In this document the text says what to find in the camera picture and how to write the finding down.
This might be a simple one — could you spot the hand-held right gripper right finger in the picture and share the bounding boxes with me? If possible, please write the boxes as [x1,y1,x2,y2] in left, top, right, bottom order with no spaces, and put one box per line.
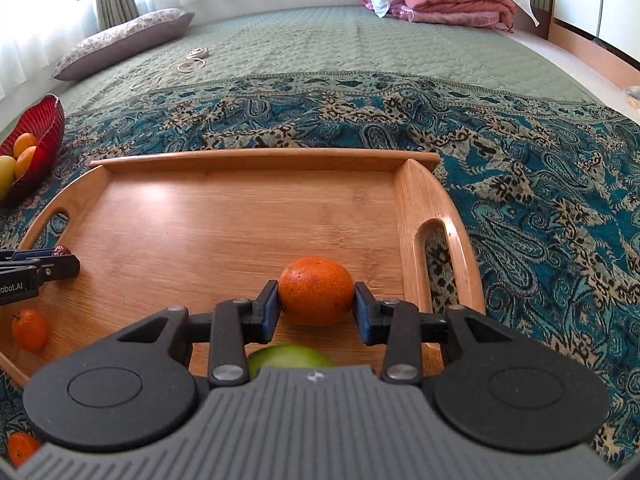
[352,282,521,386]

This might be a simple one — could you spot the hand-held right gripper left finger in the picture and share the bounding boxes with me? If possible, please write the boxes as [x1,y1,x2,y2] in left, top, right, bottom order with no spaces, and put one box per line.
[117,280,279,388]

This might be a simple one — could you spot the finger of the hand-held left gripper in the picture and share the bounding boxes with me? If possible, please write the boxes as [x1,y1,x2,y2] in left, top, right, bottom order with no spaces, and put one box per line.
[0,248,57,262]
[0,254,81,282]

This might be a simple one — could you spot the large orange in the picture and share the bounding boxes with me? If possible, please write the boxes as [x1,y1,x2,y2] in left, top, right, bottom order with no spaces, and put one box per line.
[278,256,354,327]

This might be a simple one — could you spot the wooden tray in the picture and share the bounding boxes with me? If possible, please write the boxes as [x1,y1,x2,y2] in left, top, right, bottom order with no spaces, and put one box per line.
[0,149,486,390]

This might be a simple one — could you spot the red glass bowl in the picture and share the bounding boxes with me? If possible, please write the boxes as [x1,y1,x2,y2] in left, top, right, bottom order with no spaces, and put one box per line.
[0,93,66,206]

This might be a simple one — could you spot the green apple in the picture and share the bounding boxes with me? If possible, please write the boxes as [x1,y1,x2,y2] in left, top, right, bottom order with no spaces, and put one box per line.
[246,344,337,380]

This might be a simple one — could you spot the yellow fruit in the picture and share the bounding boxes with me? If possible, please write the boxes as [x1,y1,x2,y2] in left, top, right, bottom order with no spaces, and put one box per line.
[0,155,17,200]

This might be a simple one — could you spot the teal paisley blanket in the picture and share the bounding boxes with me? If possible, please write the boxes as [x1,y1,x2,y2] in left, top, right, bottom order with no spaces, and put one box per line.
[0,72,640,468]

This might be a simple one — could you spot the floral pillow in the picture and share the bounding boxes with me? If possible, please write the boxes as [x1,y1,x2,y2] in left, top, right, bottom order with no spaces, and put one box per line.
[52,8,196,82]

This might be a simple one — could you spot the green quilted bedspread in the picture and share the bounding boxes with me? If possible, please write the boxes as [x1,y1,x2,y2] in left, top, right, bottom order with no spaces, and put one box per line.
[55,6,601,113]

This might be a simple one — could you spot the pink folded blanket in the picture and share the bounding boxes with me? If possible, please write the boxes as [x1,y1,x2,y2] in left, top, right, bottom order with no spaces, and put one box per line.
[362,0,519,34]

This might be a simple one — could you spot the wooden cabinet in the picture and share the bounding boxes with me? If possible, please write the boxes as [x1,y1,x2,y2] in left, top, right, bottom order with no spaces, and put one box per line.
[547,0,640,107]

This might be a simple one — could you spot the white charging cable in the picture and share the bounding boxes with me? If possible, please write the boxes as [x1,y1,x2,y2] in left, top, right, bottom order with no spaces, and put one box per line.
[131,47,210,92]

